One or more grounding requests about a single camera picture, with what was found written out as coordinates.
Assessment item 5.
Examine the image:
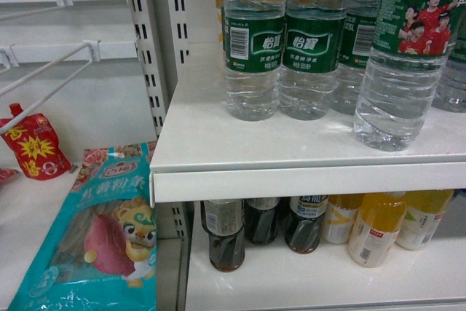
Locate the water bottle green label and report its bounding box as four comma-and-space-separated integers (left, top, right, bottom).
354, 0, 465, 151

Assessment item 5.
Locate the dark tea bottle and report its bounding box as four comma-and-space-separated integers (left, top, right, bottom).
245, 197, 280, 245
285, 195, 329, 254
201, 199, 245, 272

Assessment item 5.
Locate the water bottle right rear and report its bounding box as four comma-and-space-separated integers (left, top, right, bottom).
432, 22, 465, 113

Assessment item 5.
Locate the white slotted shelf upright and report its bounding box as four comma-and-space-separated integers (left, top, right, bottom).
122, 0, 192, 243

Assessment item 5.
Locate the yellow drink bottle white label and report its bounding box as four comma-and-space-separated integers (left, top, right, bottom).
321, 194, 364, 244

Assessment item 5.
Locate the red spouted sauce pouch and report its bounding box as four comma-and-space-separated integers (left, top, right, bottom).
1, 113, 72, 181

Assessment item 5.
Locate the white peg hook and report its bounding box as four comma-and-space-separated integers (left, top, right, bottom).
0, 39, 101, 133

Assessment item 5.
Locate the teal sweet potato noodle bag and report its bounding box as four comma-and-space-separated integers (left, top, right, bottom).
9, 141, 157, 310

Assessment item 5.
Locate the white metal shelf board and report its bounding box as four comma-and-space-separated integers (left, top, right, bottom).
186, 218, 465, 310

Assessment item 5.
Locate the water bottle far left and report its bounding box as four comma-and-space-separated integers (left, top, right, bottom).
331, 0, 380, 115

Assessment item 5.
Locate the upper white shelf board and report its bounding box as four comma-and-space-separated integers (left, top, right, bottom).
150, 43, 465, 203

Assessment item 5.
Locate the water bottle barcode label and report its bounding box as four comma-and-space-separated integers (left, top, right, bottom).
224, 0, 286, 122

